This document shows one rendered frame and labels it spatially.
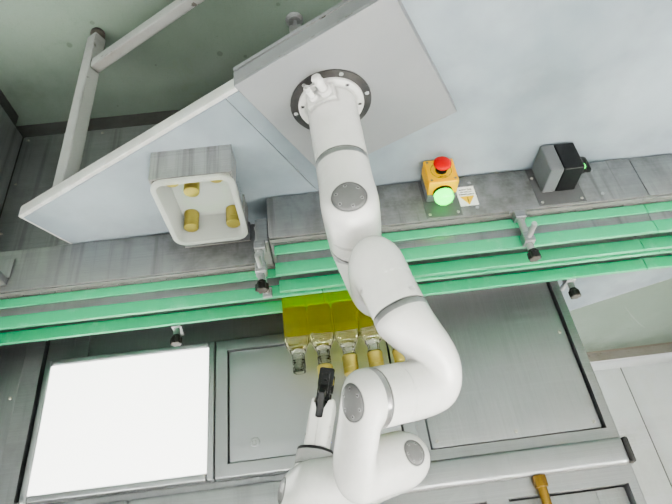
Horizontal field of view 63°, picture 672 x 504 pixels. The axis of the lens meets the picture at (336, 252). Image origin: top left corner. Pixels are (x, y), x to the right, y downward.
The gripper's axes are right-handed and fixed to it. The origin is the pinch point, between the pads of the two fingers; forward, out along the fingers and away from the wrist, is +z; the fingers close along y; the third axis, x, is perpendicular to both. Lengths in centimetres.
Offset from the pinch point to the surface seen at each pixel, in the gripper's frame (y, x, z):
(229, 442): -15.9, 21.7, -12.0
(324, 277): 4.7, 3.9, 23.3
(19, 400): -18, 77, -9
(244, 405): -14.5, 20.0, -3.3
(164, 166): 31, 38, 30
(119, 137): -18, 85, 84
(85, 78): 15, 80, 74
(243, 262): 4.2, 24.1, 25.3
